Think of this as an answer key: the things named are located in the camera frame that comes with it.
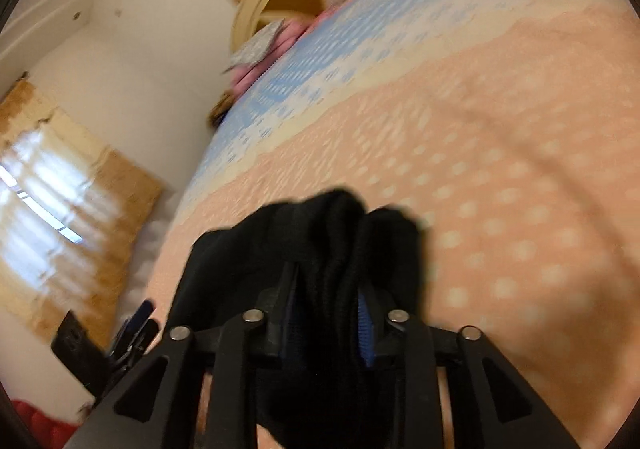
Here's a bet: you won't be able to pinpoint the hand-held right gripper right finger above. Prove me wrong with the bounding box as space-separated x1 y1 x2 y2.
357 289 582 449

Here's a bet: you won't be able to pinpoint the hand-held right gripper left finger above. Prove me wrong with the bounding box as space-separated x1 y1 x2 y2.
64 261 307 449

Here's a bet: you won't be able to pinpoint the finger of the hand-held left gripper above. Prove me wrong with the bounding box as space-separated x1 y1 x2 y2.
111 299 161 364

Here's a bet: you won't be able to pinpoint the black pants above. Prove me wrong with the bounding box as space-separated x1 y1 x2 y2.
167 188 432 449

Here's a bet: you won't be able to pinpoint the red cloth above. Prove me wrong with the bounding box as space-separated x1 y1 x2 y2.
10 398 81 449

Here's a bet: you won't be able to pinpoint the beige floral window curtain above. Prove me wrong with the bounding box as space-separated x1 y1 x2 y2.
0 78 167 351

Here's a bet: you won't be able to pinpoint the polka dot bed blanket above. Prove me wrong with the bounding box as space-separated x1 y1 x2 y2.
144 0 640 449

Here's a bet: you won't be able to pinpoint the pink folded blanket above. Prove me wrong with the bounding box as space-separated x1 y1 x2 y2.
232 15 332 96

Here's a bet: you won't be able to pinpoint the grey patterned pillow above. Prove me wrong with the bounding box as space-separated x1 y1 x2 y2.
222 21 287 76

